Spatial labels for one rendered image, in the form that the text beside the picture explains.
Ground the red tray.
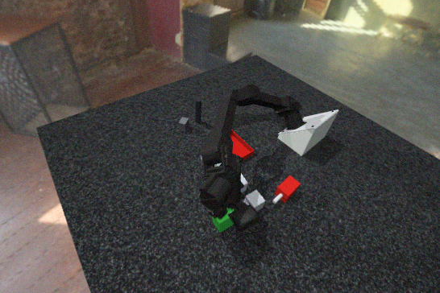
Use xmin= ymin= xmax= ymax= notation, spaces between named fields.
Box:
xmin=230 ymin=130 xmax=254 ymax=160

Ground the red block with white pin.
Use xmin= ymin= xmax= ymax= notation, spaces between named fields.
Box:
xmin=273 ymin=176 xmax=300 ymax=203

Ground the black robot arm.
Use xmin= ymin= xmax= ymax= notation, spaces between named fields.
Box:
xmin=199 ymin=83 xmax=307 ymax=219

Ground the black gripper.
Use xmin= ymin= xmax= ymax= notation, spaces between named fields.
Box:
xmin=228 ymin=182 xmax=259 ymax=231

